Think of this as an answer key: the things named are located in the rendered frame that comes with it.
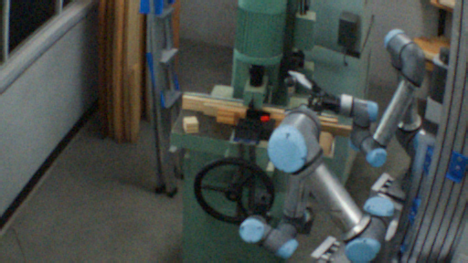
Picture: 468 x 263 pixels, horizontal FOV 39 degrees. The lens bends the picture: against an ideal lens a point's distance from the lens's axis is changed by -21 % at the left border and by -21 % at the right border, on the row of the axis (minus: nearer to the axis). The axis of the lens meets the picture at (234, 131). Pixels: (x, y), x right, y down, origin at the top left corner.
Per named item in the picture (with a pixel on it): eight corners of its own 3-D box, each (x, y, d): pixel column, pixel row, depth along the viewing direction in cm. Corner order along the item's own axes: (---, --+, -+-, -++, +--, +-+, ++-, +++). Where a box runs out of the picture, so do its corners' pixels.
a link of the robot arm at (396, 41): (407, 163, 288) (398, 47, 256) (392, 142, 300) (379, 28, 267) (428, 152, 290) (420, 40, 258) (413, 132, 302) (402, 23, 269)
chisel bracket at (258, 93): (241, 110, 300) (243, 89, 295) (248, 91, 312) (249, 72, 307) (261, 113, 299) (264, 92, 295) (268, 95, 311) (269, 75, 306)
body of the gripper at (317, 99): (307, 91, 271) (340, 99, 270) (309, 84, 279) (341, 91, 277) (304, 112, 274) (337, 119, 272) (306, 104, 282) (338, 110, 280)
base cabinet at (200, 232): (181, 294, 344) (181, 177, 306) (205, 227, 392) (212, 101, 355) (274, 309, 338) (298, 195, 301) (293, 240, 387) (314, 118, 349)
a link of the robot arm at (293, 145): (393, 233, 238) (303, 103, 229) (382, 258, 226) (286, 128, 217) (366, 247, 245) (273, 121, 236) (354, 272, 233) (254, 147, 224)
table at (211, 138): (164, 159, 292) (164, 145, 289) (183, 117, 318) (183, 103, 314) (328, 185, 285) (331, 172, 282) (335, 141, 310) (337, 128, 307)
